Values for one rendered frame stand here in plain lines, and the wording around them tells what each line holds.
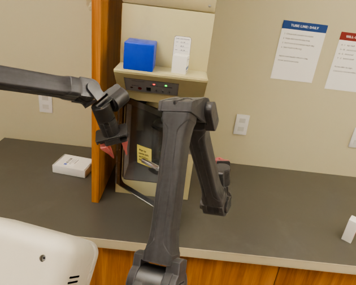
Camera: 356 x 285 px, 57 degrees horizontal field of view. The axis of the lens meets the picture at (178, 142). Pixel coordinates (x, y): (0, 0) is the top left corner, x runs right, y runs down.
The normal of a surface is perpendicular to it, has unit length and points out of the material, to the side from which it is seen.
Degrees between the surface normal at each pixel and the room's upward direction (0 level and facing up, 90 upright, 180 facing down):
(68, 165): 0
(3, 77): 59
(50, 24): 90
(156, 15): 90
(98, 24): 90
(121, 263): 90
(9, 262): 48
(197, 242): 0
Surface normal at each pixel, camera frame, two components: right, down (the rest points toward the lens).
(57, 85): 0.58, -0.15
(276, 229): 0.11, -0.90
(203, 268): -0.03, 0.42
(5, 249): -0.10, -0.32
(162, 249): -0.37, -0.17
